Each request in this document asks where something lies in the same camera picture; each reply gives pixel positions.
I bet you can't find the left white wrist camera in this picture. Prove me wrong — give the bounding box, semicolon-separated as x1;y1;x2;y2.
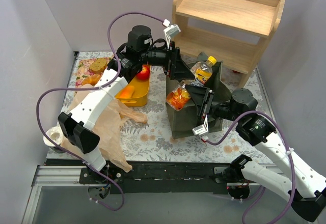
162;19;181;48

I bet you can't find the orange plastic grocery bag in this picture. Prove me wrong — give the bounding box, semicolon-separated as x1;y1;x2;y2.
60;86;148;173

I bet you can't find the yellow mango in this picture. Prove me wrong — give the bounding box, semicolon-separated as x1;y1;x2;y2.
118;85;135;99

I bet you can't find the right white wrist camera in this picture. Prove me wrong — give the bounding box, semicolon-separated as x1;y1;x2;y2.
192;116;209;142

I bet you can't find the bundt cake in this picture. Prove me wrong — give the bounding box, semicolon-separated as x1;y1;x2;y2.
81;74;101;86

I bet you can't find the tape roll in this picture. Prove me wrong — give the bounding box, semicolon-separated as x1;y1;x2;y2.
43;125;64;153

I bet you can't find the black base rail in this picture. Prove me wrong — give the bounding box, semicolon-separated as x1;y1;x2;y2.
45;159;261;195

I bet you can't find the orange snack packet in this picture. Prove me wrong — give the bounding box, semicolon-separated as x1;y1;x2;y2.
166;81;191;111

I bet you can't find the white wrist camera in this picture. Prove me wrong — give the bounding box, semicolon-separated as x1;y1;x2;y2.
162;19;181;48
192;116;209;142

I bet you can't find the floral rectangular tray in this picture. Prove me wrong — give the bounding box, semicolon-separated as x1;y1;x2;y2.
73;57;114;90

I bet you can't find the dark green tote bag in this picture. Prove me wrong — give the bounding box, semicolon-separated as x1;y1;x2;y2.
166;52;231;139

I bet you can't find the slice of bread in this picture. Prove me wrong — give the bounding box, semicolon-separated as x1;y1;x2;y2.
89;58;110;74

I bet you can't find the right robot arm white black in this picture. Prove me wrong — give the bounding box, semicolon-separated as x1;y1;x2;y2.
185;85;325;222

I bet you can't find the aluminium frame rail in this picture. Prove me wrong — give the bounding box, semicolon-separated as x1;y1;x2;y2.
23;166;286;223

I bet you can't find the red apple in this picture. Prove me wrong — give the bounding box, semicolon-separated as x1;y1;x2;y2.
136;65;150;81

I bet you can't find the yellow cap drink bottle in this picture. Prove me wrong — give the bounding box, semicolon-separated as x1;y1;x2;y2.
189;56;217;87

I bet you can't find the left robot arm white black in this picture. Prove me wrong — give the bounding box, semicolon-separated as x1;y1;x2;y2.
58;24;194;183

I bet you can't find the wooden shelf unit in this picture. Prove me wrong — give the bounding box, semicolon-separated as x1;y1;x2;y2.
172;0;286;87

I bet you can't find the yellow plastic bin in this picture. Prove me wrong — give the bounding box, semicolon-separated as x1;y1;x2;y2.
116;76;150;107

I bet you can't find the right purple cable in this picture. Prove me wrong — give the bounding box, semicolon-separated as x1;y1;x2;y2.
203;110;297;224

